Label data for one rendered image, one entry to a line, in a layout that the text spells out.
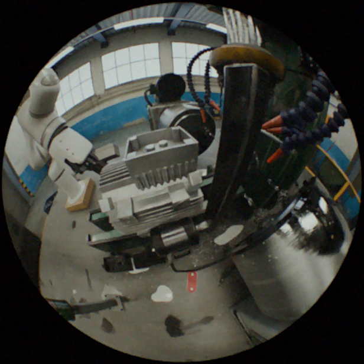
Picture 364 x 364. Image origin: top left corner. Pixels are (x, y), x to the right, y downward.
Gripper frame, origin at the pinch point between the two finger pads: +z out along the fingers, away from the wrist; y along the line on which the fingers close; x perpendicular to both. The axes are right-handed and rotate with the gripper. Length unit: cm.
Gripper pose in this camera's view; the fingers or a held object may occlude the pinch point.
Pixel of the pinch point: (100, 168)
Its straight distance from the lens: 31.9
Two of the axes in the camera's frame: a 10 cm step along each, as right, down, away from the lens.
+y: 3.6, 6.7, -6.5
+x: 7.8, -6.0, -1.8
